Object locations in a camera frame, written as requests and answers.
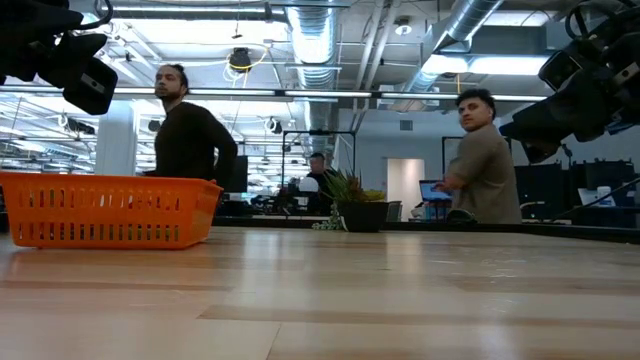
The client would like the potted succulent plant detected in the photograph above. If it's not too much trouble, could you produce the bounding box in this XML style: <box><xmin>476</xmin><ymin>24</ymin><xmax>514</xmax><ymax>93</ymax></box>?
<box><xmin>311</xmin><ymin>166</ymin><xmax>391</xmax><ymax>234</ymax></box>

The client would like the black metal stand frame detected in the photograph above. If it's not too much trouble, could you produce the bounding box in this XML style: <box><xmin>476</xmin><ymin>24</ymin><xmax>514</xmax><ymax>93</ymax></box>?
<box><xmin>280</xmin><ymin>129</ymin><xmax>358</xmax><ymax>202</ymax></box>

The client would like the silver ventilation duct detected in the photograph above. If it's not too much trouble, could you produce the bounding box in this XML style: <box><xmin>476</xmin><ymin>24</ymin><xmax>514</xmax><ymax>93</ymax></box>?
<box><xmin>399</xmin><ymin>0</ymin><xmax>504</xmax><ymax>97</ymax></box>
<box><xmin>284</xmin><ymin>0</ymin><xmax>344</xmax><ymax>167</ymax></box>

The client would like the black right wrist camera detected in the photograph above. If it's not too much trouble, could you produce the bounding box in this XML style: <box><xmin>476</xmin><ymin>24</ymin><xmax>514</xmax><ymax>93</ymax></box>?
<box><xmin>536</xmin><ymin>48</ymin><xmax>585</xmax><ymax>92</ymax></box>

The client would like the black monitor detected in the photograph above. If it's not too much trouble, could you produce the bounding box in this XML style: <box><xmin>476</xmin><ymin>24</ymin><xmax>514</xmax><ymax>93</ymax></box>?
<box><xmin>224</xmin><ymin>154</ymin><xmax>250</xmax><ymax>194</ymax></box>
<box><xmin>514</xmin><ymin>163</ymin><xmax>572</xmax><ymax>222</ymax></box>

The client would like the white column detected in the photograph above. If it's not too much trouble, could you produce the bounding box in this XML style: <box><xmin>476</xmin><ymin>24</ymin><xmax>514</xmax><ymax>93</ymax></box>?
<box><xmin>94</xmin><ymin>99</ymin><xmax>139</xmax><ymax>177</ymax></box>

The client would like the black ceiling cable reel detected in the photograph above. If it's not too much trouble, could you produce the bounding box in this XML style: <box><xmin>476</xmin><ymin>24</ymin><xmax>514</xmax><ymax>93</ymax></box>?
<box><xmin>227</xmin><ymin>46</ymin><xmax>254</xmax><ymax>75</ymax></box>

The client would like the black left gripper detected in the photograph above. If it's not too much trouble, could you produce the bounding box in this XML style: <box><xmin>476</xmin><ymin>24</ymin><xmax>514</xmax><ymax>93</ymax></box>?
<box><xmin>0</xmin><ymin>0</ymin><xmax>121</xmax><ymax>117</ymax></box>

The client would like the open laptop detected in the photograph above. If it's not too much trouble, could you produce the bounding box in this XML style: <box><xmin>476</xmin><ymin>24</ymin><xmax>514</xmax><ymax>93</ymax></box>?
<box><xmin>418</xmin><ymin>179</ymin><xmax>454</xmax><ymax>204</ymax></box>

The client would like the orange plastic slotted bin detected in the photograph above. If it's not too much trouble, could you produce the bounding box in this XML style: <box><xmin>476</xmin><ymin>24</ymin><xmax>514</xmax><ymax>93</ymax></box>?
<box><xmin>0</xmin><ymin>170</ymin><xmax>225</xmax><ymax>251</ymax></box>

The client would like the overhead light bar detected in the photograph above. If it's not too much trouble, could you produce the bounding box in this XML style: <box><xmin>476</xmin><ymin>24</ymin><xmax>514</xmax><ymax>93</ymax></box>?
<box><xmin>0</xmin><ymin>84</ymin><xmax>551</xmax><ymax>106</ymax></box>

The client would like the black metal table frame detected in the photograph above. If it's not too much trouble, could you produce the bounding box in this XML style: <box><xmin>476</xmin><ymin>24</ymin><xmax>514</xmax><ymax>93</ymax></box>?
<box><xmin>212</xmin><ymin>213</ymin><xmax>640</xmax><ymax>245</ymax></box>

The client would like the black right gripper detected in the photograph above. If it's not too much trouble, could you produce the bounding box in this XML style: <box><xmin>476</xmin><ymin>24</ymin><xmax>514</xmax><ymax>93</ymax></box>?
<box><xmin>498</xmin><ymin>18</ymin><xmax>640</xmax><ymax>166</ymax></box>

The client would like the person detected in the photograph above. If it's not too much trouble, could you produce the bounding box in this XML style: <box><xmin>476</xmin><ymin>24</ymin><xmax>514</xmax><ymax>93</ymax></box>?
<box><xmin>434</xmin><ymin>87</ymin><xmax>523</xmax><ymax>225</ymax></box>
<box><xmin>305</xmin><ymin>151</ymin><xmax>337</xmax><ymax>214</ymax></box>
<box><xmin>143</xmin><ymin>63</ymin><xmax>239</xmax><ymax>190</ymax></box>

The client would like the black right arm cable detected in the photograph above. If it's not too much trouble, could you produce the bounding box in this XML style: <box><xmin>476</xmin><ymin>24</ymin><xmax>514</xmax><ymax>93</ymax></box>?
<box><xmin>548</xmin><ymin>175</ymin><xmax>640</xmax><ymax>223</ymax></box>

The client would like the black dome mount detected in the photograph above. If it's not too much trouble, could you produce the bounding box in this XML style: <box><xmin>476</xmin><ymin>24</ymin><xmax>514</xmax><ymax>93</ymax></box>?
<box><xmin>444</xmin><ymin>208</ymin><xmax>477</xmax><ymax>224</ymax></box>

